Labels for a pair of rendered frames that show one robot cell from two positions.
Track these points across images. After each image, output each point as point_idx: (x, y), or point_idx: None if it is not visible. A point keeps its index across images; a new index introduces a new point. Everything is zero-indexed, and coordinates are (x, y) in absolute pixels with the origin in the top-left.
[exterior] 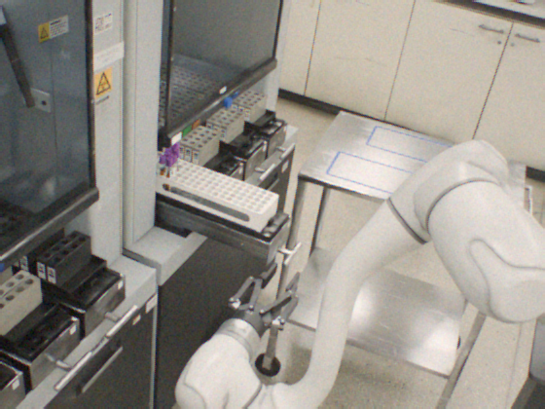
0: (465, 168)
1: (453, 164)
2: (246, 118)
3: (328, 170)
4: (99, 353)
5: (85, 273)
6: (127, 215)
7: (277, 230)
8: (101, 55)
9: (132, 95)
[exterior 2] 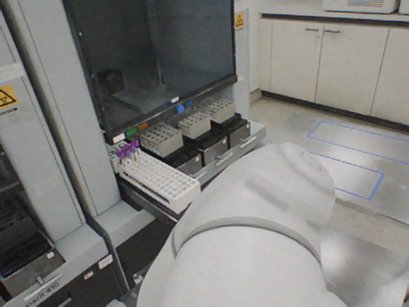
0: (233, 196)
1: (224, 185)
2: (215, 119)
3: None
4: (41, 305)
5: (24, 244)
6: (85, 196)
7: None
8: None
9: (53, 106)
